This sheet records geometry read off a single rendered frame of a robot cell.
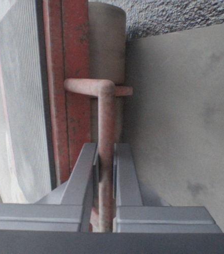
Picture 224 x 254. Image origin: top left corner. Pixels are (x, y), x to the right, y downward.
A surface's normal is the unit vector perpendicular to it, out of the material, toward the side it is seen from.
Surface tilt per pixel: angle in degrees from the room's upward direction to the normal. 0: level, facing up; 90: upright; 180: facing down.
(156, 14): 0
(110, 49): 81
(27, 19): 0
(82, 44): 90
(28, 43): 0
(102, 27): 70
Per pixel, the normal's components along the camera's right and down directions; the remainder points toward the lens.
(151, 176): -0.77, 0.16
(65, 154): 0.64, 0.22
